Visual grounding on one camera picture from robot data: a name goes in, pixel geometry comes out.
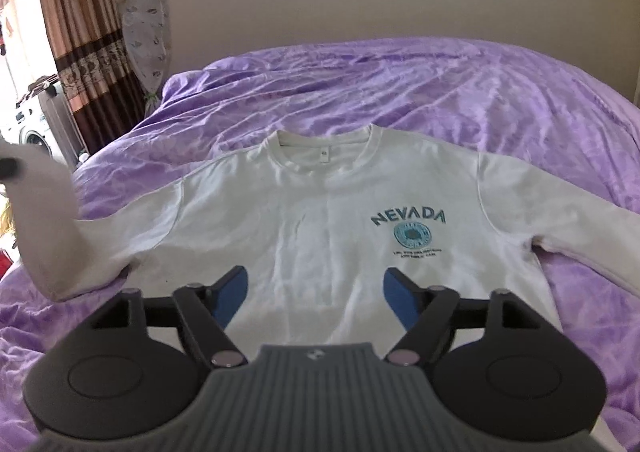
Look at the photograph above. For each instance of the covered standing fan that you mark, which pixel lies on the covered standing fan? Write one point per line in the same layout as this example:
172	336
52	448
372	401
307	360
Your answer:
146	31

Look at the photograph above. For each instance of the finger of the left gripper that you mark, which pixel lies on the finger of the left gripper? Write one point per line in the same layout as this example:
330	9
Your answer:
10	167

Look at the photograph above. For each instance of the white washing machine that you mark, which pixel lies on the white washing machine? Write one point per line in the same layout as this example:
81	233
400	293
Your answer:
42	118

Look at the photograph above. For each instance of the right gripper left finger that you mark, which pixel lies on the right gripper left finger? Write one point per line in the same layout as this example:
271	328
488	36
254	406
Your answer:
204	312

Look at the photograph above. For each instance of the purple bed sheet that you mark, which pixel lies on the purple bed sheet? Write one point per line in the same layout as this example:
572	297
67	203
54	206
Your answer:
483	96

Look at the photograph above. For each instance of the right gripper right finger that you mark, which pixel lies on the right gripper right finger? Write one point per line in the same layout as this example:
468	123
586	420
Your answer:
425	314

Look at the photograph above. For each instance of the brown patterned curtain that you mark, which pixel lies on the brown patterned curtain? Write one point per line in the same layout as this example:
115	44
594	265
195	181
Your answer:
105	97

